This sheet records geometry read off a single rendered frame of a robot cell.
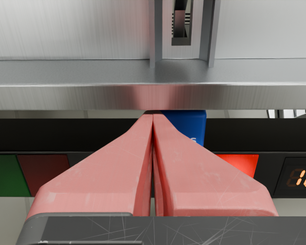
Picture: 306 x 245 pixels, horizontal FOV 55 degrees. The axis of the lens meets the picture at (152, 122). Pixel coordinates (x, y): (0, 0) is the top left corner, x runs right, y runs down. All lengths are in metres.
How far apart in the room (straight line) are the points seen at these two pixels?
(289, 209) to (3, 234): 0.79
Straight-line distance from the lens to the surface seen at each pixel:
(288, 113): 0.58
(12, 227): 0.95
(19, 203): 0.93
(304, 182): 0.20
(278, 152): 0.18
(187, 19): 0.73
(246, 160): 0.18
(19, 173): 0.20
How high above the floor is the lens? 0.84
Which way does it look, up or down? 81 degrees down
